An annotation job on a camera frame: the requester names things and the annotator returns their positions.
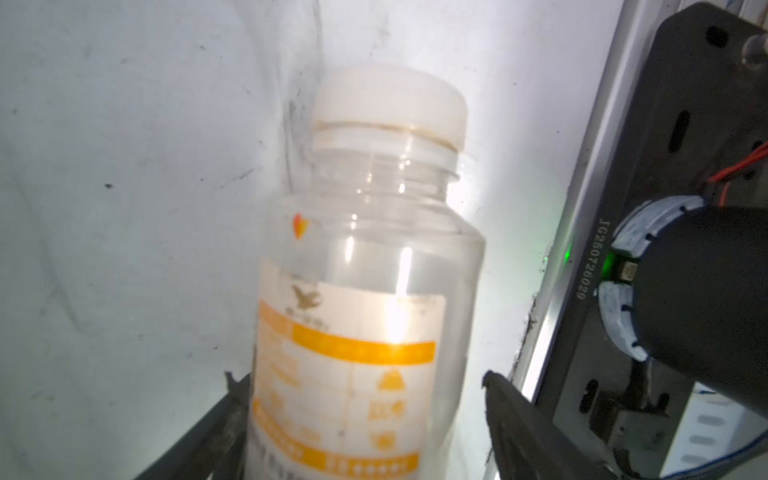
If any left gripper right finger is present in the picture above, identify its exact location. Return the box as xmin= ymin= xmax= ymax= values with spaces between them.
xmin=482 ymin=371 xmax=615 ymax=480

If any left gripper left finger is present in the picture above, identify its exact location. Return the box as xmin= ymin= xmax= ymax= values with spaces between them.
xmin=137 ymin=372 xmax=250 ymax=480

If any clear bottle white label front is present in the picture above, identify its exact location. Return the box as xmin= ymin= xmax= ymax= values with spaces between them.
xmin=244 ymin=65 xmax=486 ymax=479

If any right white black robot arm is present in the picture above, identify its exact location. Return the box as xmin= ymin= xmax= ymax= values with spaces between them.
xmin=596 ymin=195 xmax=767 ymax=416

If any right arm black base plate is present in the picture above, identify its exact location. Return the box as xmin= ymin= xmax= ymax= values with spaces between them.
xmin=535 ymin=2 xmax=767 ymax=479

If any aluminium front rail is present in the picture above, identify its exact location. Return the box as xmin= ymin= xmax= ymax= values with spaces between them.
xmin=509 ymin=1 xmax=680 ymax=402

